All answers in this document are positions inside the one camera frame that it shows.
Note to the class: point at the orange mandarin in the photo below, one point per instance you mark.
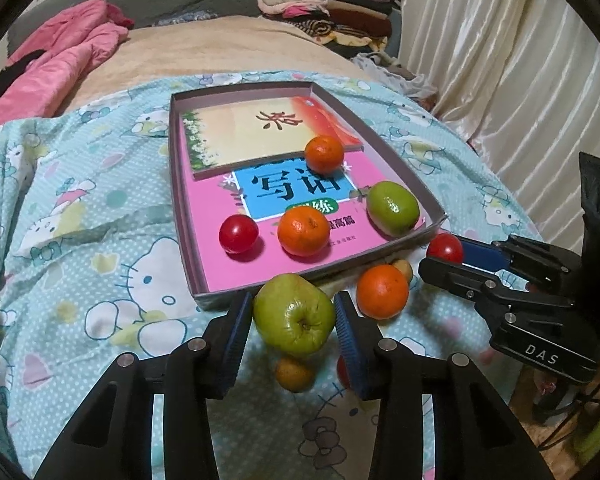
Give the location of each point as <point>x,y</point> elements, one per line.
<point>324,154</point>
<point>382,291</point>
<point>303,231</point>

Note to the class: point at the brown round fruit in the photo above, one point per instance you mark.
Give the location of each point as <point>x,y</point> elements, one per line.
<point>294,373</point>

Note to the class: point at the stack of folded clothes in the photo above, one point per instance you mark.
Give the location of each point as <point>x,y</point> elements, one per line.
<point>340,15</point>

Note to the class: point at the white crumpled cloth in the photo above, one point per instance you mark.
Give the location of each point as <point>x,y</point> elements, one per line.
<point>395,77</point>

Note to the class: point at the red cherry tomato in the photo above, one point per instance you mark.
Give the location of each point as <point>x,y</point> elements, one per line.
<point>238,233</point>
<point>341,367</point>
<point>445,248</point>

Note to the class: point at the pink cover book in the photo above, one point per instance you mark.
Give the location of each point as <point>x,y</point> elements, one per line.
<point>215,260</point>

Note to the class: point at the black garment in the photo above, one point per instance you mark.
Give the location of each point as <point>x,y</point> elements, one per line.
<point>5,82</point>

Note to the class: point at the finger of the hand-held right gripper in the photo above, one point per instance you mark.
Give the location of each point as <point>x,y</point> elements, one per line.
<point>482,255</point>
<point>455,275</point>

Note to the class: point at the landscape cover book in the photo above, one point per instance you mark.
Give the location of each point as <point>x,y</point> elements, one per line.
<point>230,135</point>

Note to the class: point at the cream satin curtain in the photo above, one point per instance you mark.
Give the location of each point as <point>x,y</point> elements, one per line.
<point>505,60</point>

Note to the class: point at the small tan round fruit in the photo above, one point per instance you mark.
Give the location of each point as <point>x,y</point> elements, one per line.
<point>403,268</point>

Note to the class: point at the green jujube fruit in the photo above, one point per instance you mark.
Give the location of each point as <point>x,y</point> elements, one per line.
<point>294,313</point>
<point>393,207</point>

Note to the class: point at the beige blanket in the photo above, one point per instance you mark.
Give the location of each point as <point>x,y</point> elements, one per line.
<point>205,50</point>

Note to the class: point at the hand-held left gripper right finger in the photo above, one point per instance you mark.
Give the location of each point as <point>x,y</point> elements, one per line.
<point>352,350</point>

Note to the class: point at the pink quilt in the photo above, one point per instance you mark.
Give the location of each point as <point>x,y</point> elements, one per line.
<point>70,45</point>

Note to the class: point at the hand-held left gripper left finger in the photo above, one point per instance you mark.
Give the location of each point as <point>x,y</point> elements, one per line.
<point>237,345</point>

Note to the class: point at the shallow pink box tray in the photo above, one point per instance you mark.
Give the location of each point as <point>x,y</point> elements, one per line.
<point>180,210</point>

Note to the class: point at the cat print light blue blanket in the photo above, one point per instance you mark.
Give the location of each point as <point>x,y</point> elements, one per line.
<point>105,260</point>

